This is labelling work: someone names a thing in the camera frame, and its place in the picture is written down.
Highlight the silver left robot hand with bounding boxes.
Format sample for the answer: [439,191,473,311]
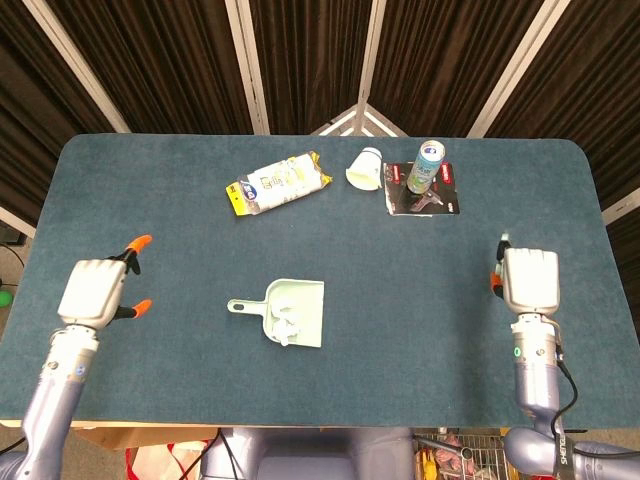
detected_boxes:
[56,234,153,330]

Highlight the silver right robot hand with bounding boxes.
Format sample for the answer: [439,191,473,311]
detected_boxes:
[488,239,560,317]

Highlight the white paper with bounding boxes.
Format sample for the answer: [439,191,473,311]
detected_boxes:
[269,294,306,347]

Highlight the mint green plastic dustpan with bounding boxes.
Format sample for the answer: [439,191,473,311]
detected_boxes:
[226,279,325,349]

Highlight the blue felt table cover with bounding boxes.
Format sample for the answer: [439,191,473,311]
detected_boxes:
[0,132,640,431]

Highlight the black printed packaging card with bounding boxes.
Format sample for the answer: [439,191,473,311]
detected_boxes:
[382,160,461,218]

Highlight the light blue drink can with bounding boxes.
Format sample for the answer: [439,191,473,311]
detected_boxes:
[406,139,447,195]

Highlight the brown cardboard box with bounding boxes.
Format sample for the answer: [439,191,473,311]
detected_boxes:
[74,423,224,451]

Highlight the white paper cup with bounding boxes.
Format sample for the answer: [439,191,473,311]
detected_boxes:
[345,146,385,192]

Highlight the yellow packet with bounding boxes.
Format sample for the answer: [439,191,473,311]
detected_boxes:
[417,447,436,480]

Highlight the clear plastic package white contents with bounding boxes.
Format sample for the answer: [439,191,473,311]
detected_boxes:
[225,151,334,219]

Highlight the lilac robot torso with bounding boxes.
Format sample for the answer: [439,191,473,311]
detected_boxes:
[199,426,416,480]

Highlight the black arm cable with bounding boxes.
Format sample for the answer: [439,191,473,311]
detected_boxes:
[549,319,579,436]

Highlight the metal wire basket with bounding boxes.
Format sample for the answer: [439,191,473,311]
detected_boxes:
[412,427,511,480]

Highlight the black torso cable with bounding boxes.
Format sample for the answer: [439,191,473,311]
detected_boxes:
[208,428,237,480]

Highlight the white screen foot frame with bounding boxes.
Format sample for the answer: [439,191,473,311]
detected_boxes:
[309,102,410,138]

